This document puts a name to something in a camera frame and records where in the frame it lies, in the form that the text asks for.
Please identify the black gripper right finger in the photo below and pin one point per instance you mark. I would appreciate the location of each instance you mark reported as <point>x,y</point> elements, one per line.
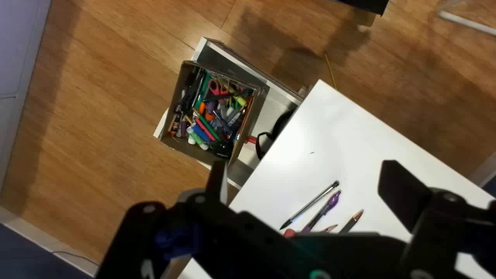
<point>403,192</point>

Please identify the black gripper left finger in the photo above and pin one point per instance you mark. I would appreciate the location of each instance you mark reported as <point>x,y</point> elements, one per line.
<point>217,182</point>

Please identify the open white drawer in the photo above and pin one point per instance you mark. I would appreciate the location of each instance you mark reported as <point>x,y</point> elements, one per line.
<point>276,99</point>

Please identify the brown pencil on desk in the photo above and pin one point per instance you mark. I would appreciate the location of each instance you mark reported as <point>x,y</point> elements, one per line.
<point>351,221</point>

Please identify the black pen on desk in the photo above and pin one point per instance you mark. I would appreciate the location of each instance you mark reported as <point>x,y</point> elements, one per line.
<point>310,203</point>

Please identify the cardboard box of pens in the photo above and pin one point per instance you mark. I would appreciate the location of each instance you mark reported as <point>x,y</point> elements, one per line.
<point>203,125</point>

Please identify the white desk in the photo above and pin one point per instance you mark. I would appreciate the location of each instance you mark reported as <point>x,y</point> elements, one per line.
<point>331,137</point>

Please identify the red scissors in box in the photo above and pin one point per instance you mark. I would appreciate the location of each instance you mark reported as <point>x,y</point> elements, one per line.
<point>219,86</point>

